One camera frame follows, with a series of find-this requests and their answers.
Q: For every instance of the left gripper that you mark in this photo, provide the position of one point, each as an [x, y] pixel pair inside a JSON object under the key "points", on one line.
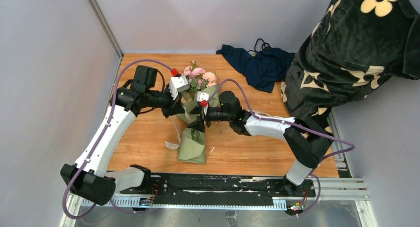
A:
{"points": [[172, 109]]}

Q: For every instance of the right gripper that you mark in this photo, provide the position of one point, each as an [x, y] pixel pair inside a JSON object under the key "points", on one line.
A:
{"points": [[198, 125]]}

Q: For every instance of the wrapping paper sheet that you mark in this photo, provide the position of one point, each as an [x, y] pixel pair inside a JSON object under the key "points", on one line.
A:
{"points": [[193, 142]]}

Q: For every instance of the fake rose stem one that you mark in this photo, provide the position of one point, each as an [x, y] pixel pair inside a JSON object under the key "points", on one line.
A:
{"points": [[210, 78]]}

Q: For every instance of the fake rose stem three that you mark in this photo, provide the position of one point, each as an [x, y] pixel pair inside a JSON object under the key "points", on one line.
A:
{"points": [[195, 75]]}

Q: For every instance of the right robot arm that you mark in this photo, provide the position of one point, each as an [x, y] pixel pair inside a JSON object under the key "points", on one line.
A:
{"points": [[306, 139]]}

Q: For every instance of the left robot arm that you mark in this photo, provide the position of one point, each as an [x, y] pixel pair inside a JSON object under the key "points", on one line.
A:
{"points": [[88, 176]]}

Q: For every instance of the navy blue cloth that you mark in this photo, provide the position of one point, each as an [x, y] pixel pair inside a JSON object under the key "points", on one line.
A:
{"points": [[263, 69]]}

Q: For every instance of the black floral plush blanket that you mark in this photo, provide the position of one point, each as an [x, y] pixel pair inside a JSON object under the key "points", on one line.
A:
{"points": [[356, 47]]}

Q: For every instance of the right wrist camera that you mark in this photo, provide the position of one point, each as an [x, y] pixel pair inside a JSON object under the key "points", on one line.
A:
{"points": [[202, 104]]}

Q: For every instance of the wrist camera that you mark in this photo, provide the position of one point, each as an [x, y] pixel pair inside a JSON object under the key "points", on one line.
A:
{"points": [[178, 83], [202, 104]]}

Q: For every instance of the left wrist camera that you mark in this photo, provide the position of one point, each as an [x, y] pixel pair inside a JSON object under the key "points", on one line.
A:
{"points": [[178, 83]]}

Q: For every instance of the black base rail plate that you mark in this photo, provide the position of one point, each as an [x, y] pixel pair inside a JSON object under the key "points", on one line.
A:
{"points": [[210, 190]]}

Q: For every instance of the aluminium frame post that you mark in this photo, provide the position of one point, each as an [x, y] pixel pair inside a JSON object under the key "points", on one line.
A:
{"points": [[106, 27]]}

